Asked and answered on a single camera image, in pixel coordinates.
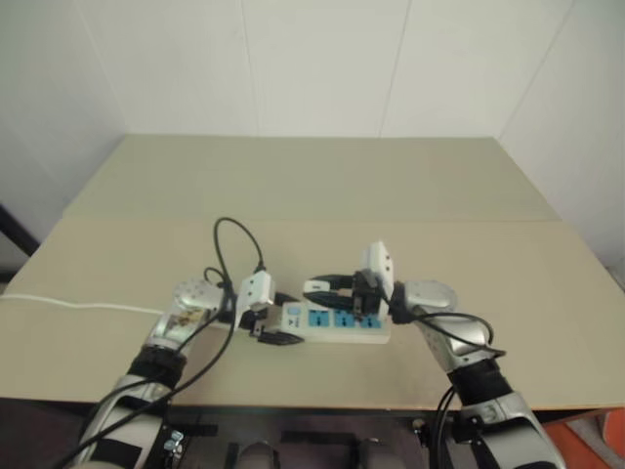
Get white power strip blue sockets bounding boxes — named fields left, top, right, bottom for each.
left=266, top=299, right=394, bottom=347

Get black furniture piece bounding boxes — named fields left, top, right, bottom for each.
left=0, top=201, right=42, bottom=285

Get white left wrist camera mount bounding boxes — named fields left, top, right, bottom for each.
left=231, top=272, right=278, bottom=330

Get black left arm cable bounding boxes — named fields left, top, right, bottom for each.
left=62, top=216, right=269, bottom=469

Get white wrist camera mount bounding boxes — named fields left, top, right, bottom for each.
left=359, top=239, right=396, bottom=300
left=231, top=272, right=278, bottom=330

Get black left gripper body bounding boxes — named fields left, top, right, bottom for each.
left=242, top=291, right=283, bottom=339

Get white power strip cord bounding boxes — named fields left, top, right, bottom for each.
left=0, top=293, right=168, bottom=316

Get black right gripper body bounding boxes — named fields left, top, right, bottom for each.
left=350, top=268, right=391, bottom=320

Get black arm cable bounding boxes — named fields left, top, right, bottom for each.
left=384, top=291, right=508, bottom=469
left=62, top=216, right=269, bottom=469

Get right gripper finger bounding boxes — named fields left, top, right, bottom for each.
left=302, top=289, right=354, bottom=310
left=304, top=273, right=354, bottom=291

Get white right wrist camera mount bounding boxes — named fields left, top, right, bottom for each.
left=359, top=239, right=396, bottom=300

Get black frame under table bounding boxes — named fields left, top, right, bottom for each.
left=158, top=406, right=443, bottom=469

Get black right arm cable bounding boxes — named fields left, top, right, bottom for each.
left=384, top=291, right=508, bottom=469

